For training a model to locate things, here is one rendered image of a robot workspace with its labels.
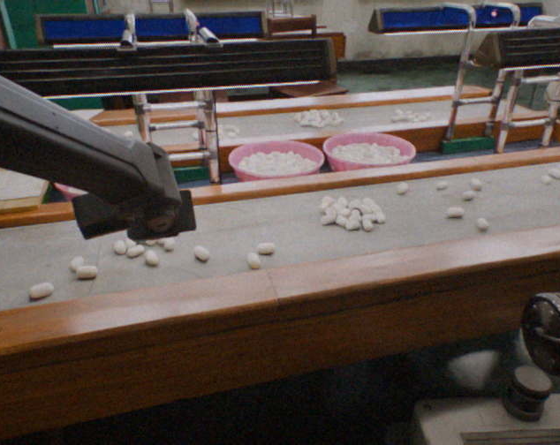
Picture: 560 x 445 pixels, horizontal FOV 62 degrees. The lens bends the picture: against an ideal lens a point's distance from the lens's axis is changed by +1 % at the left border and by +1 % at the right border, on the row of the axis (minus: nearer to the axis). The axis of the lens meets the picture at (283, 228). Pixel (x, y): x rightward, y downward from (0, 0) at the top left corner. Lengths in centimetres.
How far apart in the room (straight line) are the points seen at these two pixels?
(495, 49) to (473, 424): 76
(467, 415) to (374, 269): 36
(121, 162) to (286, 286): 41
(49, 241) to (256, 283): 47
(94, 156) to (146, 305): 39
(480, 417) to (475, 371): 78
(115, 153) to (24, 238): 66
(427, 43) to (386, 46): 58
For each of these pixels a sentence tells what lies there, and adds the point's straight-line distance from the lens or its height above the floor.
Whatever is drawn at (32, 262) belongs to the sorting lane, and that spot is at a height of 74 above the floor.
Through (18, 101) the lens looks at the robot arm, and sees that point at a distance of 38.
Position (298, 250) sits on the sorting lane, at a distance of 92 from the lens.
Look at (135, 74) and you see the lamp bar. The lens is 88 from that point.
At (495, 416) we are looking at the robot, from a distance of 105.
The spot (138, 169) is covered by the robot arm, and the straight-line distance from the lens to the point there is 49.
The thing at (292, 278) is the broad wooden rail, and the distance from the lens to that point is 80.
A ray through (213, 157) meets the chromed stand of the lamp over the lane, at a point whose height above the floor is 84.
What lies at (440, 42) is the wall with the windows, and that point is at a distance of 699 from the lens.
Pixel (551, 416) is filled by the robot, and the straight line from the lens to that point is 110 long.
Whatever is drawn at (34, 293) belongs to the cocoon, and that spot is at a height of 75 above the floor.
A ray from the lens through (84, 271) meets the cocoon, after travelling 91.
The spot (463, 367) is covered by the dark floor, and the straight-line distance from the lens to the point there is 181.
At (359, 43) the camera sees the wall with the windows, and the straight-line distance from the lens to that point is 646.
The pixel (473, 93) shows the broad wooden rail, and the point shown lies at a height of 76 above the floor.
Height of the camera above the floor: 124
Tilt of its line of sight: 30 degrees down
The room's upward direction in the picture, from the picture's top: straight up
